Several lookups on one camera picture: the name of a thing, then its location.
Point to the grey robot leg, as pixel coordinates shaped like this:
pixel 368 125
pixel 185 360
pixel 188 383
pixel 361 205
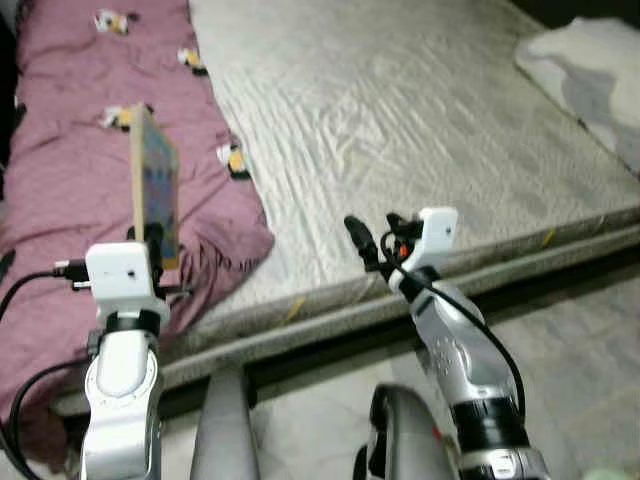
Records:
pixel 225 430
pixel 400 440

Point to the dark bed base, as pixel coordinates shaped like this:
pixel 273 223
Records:
pixel 330 358

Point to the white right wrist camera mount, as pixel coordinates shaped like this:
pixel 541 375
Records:
pixel 437 235

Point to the pink cartoon print blanket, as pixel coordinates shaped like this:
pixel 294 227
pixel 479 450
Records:
pixel 70 150

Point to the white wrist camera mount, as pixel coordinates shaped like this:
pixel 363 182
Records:
pixel 437 235
pixel 120 275

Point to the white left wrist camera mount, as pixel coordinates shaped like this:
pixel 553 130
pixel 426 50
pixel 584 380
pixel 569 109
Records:
pixel 120 275

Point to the white pillow with green leaf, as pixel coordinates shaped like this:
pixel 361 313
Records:
pixel 590 60

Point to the colourful children's book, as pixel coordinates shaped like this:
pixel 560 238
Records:
pixel 160 190

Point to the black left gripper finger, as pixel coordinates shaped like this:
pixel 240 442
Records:
pixel 155 250

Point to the grey left robot leg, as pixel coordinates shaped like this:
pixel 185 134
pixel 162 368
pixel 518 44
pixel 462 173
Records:
pixel 225 430

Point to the white quilted mattress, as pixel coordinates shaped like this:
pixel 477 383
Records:
pixel 400 120

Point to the grey right robot leg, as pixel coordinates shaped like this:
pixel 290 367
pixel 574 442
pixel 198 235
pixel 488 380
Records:
pixel 400 440

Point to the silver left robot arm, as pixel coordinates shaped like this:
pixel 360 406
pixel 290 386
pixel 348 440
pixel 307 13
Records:
pixel 125 400

